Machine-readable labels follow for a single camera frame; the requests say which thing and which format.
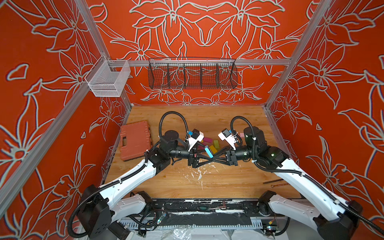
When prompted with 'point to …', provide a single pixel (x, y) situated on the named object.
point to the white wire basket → (107, 78)
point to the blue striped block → (208, 150)
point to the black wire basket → (192, 73)
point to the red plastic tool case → (135, 140)
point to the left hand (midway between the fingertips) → (209, 154)
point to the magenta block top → (208, 140)
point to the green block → (216, 144)
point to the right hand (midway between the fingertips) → (213, 157)
